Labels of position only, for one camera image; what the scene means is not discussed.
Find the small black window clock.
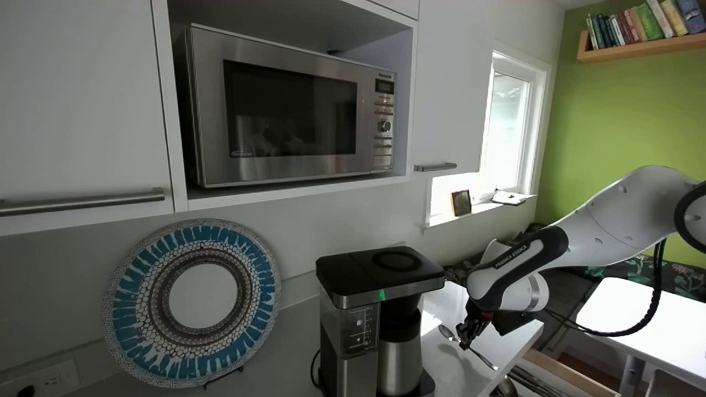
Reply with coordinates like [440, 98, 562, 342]
[453, 190, 472, 216]

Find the silver metal spoon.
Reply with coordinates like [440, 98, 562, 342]
[437, 324, 500, 370]

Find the steel cabinet handle right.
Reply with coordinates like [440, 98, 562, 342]
[412, 162, 458, 173]

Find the blue woven round plate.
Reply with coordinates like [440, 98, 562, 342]
[105, 219, 283, 389]

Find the wooden bookshelf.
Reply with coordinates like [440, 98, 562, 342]
[577, 31, 706, 65]

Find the row of books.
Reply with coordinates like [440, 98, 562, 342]
[586, 0, 706, 52]

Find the white upper cabinet door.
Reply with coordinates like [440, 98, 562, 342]
[0, 0, 173, 236]

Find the white wall outlet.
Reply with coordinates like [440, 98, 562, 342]
[0, 357, 81, 397]

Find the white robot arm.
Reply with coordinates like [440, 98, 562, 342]
[458, 165, 706, 349]

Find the white window frame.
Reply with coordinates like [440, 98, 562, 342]
[481, 52, 549, 197]

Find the black steel coffee maker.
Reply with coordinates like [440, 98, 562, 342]
[315, 247, 445, 397]

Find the dark grey kitchen drawer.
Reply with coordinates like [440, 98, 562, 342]
[493, 349, 621, 397]

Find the steel cabinet handle left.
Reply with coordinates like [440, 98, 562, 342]
[0, 187, 169, 216]

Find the stainless steel microwave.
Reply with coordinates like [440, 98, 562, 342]
[185, 25, 396, 187]

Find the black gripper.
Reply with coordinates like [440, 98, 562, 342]
[455, 300, 496, 346]

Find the white right cabinet door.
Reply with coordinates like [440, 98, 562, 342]
[411, 0, 493, 173]

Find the white cabinet door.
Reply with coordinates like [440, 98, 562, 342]
[0, 0, 173, 236]
[411, 0, 493, 173]

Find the white side table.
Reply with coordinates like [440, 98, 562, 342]
[577, 279, 706, 389]

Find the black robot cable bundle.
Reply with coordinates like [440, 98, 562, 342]
[566, 238, 672, 341]

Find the steel cabinet handle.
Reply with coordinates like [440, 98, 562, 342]
[412, 162, 458, 173]
[0, 187, 169, 216]

